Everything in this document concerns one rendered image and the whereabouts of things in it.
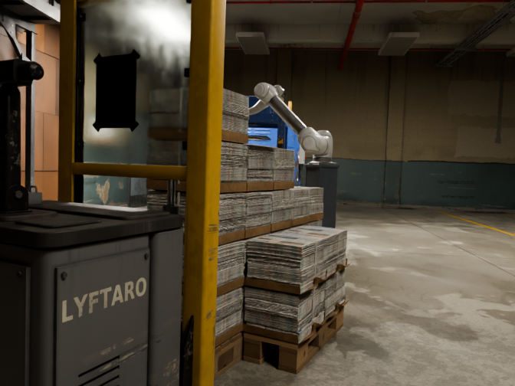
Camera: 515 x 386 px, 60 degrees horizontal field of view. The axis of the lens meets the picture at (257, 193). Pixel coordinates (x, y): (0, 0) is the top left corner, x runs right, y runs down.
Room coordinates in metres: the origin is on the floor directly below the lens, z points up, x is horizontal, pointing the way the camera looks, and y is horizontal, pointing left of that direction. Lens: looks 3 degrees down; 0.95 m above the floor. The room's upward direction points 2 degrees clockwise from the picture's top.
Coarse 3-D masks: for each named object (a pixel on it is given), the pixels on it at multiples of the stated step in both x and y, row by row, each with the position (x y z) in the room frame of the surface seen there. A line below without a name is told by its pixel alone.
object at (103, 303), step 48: (0, 240) 1.07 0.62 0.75; (48, 240) 1.01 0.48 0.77; (96, 240) 1.12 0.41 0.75; (144, 240) 1.30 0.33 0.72; (0, 288) 1.07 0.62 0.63; (48, 288) 1.02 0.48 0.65; (96, 288) 1.13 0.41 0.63; (144, 288) 1.29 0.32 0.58; (0, 336) 1.07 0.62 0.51; (48, 336) 1.02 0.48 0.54; (96, 336) 1.13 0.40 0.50; (144, 336) 1.29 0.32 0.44; (0, 384) 1.07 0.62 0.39; (48, 384) 1.02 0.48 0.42; (96, 384) 1.13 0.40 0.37; (144, 384) 1.30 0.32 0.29
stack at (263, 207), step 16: (240, 192) 2.17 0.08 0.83; (256, 192) 2.23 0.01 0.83; (272, 192) 2.41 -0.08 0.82; (288, 192) 2.62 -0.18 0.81; (304, 192) 2.84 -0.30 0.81; (320, 192) 3.15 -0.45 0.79; (256, 208) 2.24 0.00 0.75; (272, 208) 2.41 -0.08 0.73; (288, 208) 2.60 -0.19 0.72; (304, 208) 2.85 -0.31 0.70; (320, 208) 3.13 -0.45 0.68; (256, 224) 2.25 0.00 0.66; (304, 224) 2.88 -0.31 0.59; (320, 224) 3.15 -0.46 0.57
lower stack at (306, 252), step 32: (256, 256) 2.12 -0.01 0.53; (288, 256) 2.05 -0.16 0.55; (320, 256) 2.26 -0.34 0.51; (256, 288) 2.12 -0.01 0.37; (320, 288) 2.29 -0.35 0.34; (256, 320) 2.12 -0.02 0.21; (288, 320) 2.04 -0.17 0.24; (320, 320) 2.30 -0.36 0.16; (256, 352) 2.11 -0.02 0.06; (288, 352) 2.03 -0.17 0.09
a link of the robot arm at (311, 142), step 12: (264, 84) 3.58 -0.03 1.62; (264, 96) 3.59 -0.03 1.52; (276, 96) 3.60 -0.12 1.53; (276, 108) 3.57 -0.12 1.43; (288, 108) 3.56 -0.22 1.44; (288, 120) 3.51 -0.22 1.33; (300, 120) 3.53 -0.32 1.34; (300, 132) 3.44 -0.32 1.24; (312, 132) 3.40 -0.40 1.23; (300, 144) 3.41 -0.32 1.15; (312, 144) 3.34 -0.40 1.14; (324, 144) 3.43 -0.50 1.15
